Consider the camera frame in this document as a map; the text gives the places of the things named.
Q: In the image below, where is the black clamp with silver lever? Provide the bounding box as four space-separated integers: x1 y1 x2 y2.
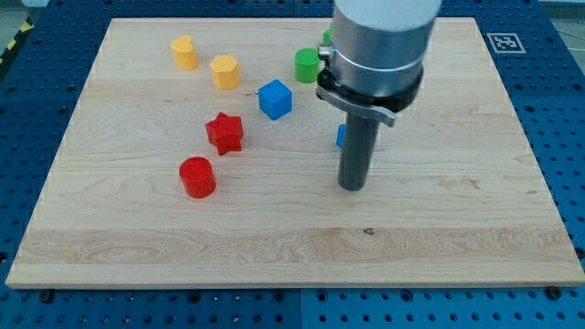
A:
315 44 423 127

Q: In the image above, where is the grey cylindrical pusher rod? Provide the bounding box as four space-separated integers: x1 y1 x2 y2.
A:
337 114 379 191

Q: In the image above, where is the blue triangle block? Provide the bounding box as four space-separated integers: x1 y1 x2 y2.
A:
335 124 346 149

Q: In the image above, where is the green block behind arm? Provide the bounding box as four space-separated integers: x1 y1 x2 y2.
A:
322 23 334 45

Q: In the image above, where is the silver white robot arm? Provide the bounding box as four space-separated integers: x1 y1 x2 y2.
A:
316 0 442 191

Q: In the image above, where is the blue cube block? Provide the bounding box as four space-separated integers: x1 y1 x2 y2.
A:
258 80 293 121

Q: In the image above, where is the green cylinder block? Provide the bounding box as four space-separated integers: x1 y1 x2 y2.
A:
294 48 320 83

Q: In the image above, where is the red star block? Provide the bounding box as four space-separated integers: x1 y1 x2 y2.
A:
205 112 243 155

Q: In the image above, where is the white fiducial marker tag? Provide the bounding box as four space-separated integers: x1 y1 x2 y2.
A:
486 32 526 54

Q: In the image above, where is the yellow hexagon block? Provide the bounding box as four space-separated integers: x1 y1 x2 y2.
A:
209 54 241 90

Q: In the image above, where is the wooden board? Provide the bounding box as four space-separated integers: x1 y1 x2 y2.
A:
6 17 584 289

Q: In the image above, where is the red cylinder block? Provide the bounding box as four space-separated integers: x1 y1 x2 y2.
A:
179 156 216 198

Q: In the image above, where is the yellow heart block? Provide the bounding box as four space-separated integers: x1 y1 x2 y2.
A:
170 35 198 70

